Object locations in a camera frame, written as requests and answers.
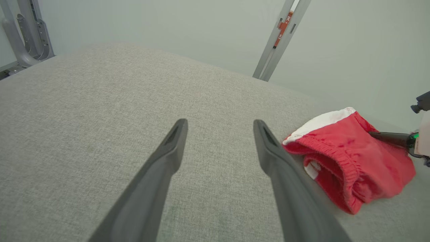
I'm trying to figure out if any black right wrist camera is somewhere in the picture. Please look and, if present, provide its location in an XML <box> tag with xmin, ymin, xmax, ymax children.
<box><xmin>411</xmin><ymin>91</ymin><xmax>430</xmax><ymax>114</ymax></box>

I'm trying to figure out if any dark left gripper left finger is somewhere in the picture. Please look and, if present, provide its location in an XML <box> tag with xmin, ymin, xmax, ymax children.
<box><xmin>88</xmin><ymin>118</ymin><xmax>189</xmax><ymax>242</ymax></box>

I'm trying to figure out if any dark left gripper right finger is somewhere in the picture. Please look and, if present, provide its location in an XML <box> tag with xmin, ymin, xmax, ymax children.
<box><xmin>253</xmin><ymin>119</ymin><xmax>352</xmax><ymax>242</ymax></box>

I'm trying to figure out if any grey partition post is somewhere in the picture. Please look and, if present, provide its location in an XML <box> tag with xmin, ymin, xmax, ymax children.
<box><xmin>253</xmin><ymin>0</ymin><xmax>311</xmax><ymax>82</ymax></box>

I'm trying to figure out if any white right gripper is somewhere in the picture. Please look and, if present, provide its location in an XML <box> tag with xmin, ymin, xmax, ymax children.
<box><xmin>369</xmin><ymin>110</ymin><xmax>430</xmax><ymax>158</ymax></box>

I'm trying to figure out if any orange printed label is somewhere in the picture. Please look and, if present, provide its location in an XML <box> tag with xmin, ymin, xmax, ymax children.
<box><xmin>273</xmin><ymin>11</ymin><xmax>295</xmax><ymax>48</ymax></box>

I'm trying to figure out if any grey metal partition foot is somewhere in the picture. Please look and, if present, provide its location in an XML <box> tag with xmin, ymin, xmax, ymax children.
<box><xmin>0</xmin><ymin>0</ymin><xmax>55</xmax><ymax>80</ymax></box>

